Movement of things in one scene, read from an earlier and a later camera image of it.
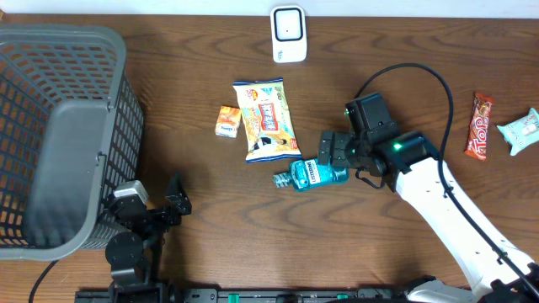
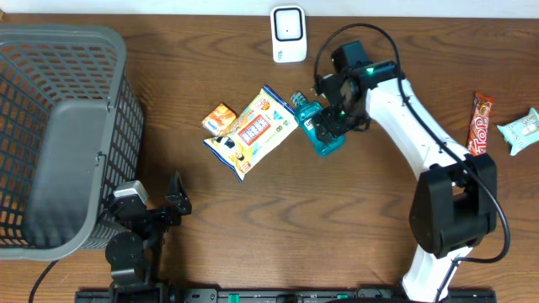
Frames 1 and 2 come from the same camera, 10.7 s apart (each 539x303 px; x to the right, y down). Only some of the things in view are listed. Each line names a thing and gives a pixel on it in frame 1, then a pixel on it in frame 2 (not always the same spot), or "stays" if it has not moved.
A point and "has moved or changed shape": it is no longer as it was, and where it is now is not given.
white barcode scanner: [289, 33] stays
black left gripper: [178, 199] stays
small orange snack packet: [227, 121] has moved or changed shape
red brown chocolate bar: [477, 136] stays
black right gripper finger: [339, 159] to [333, 121]
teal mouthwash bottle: [307, 173] to [306, 112]
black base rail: [168, 295] stays
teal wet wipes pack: [521, 132] stays
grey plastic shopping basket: [72, 133] stays
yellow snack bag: [269, 130] has moved or changed shape
